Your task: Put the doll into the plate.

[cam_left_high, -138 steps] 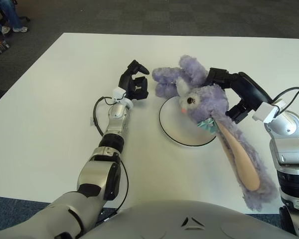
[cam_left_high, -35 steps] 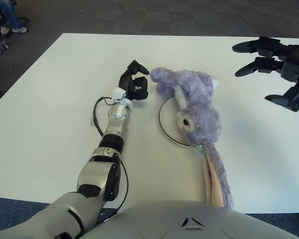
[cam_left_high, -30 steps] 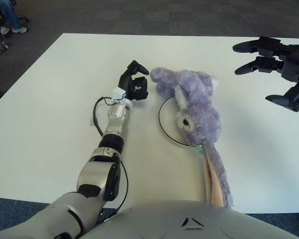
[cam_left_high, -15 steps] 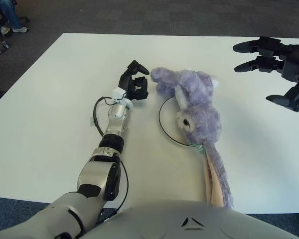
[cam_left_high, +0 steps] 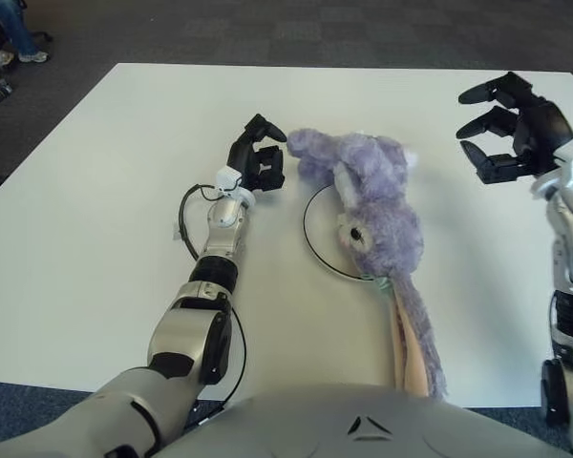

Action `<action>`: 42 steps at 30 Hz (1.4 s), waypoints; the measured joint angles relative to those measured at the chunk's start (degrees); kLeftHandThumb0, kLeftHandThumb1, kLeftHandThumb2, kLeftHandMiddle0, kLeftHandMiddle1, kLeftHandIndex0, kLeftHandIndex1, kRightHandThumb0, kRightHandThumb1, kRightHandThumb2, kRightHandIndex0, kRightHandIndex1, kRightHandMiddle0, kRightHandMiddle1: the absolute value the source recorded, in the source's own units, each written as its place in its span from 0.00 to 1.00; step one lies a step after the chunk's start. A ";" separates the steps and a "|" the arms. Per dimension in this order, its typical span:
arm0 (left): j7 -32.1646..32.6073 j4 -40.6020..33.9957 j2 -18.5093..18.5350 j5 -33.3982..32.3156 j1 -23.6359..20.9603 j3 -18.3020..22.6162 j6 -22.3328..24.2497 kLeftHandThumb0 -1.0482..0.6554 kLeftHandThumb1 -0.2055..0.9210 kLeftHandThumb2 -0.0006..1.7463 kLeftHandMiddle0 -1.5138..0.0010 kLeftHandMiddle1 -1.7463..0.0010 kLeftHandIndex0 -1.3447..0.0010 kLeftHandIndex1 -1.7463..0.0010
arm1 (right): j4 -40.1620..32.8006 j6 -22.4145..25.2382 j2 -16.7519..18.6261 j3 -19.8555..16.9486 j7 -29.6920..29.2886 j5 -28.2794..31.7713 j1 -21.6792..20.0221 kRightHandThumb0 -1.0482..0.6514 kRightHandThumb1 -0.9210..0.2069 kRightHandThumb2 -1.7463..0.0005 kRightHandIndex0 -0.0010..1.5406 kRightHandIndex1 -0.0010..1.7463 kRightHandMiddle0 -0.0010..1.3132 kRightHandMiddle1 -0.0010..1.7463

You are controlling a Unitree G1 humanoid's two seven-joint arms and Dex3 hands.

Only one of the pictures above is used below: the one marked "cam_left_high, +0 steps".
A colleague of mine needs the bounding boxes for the black waist bracket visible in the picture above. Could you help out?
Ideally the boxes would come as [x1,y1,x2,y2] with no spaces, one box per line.
[186,401,224,429]

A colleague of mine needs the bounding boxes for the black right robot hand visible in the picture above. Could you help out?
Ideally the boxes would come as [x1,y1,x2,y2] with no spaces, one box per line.
[456,71,573,186]

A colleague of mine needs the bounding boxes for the white plate with black rim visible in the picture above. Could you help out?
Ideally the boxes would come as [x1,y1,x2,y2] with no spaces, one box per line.
[303,183,378,281]

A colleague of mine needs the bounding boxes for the purple plush bunny doll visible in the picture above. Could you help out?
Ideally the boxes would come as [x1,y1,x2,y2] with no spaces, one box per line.
[286,128,448,401]

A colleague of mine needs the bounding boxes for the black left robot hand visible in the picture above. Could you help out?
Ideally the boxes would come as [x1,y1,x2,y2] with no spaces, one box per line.
[226,113,288,193]

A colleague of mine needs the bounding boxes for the person's leg in blue jeans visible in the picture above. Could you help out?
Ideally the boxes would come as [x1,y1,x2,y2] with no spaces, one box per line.
[0,0,39,56]

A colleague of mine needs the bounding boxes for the silver grey robot torso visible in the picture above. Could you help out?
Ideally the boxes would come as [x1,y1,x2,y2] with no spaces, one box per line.
[152,384,573,458]

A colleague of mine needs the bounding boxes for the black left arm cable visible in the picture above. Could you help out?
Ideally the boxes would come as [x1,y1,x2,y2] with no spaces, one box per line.
[179,183,247,412]

